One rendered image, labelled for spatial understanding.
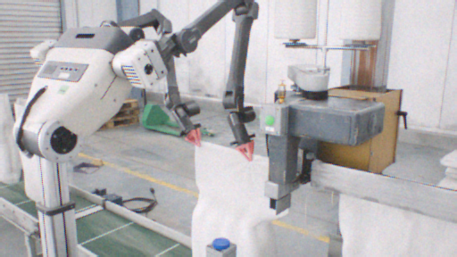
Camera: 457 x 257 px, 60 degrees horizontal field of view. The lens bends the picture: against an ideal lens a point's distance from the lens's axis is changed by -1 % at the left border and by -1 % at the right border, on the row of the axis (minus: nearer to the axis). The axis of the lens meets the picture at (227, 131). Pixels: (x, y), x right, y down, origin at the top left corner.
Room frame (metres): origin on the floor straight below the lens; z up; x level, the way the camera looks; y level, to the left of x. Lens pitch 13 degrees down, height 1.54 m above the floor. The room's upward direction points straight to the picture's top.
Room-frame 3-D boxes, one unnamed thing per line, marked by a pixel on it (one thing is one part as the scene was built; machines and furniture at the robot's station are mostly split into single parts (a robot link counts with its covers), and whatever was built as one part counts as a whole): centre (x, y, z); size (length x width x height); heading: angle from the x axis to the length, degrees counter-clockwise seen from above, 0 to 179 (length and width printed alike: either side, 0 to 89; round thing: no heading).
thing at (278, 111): (1.24, -0.15, 1.29); 0.08 x 0.05 x 0.09; 51
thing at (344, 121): (1.28, -0.33, 1.21); 0.30 x 0.25 x 0.30; 51
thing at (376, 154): (1.57, -0.52, 1.18); 0.34 x 0.25 x 0.31; 141
